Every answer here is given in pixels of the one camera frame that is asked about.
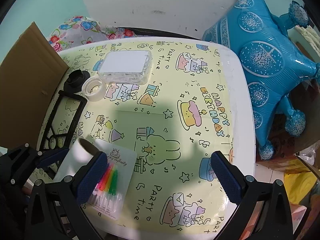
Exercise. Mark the printed yellow tablecloth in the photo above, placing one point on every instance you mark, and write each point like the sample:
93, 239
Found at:
175, 92

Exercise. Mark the black round cap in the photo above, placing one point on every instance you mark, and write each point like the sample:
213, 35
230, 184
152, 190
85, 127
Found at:
75, 78

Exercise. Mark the black plastic frame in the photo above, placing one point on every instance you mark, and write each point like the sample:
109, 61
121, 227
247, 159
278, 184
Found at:
72, 97

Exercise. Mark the large open cardboard carton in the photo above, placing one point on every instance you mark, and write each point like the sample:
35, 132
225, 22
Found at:
300, 105

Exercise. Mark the clear tape roll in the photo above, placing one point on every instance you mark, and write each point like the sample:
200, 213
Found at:
100, 93

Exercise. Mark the colourful candle pack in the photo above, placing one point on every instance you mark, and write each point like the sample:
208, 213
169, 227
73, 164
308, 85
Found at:
125, 170

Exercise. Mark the blue star foil balloon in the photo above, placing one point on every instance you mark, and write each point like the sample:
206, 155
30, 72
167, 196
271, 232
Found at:
262, 55

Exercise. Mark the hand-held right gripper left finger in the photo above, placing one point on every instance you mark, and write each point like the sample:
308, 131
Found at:
93, 177

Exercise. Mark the floral cloth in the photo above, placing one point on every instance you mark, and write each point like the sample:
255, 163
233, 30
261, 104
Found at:
82, 26

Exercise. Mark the yellow plastic bag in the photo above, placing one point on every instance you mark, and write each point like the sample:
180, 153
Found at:
298, 185

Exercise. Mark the clear plastic box white lid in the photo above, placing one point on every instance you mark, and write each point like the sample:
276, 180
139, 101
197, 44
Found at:
123, 63

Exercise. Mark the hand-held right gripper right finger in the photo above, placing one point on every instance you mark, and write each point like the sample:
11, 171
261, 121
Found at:
226, 177

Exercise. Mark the brown cardboard box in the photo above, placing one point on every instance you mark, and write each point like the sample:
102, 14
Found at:
27, 80

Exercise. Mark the clear plastic bag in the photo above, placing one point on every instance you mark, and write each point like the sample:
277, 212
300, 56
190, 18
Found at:
310, 156

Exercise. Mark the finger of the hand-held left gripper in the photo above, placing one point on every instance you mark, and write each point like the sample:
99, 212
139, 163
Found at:
53, 156

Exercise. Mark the white paper roll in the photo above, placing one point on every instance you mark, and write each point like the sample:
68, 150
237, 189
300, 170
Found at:
72, 157

